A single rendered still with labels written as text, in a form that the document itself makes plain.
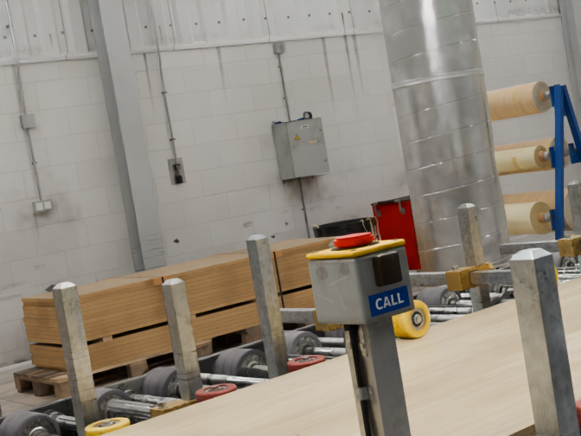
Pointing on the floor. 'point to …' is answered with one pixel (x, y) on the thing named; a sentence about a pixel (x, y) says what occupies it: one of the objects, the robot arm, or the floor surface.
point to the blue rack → (559, 94)
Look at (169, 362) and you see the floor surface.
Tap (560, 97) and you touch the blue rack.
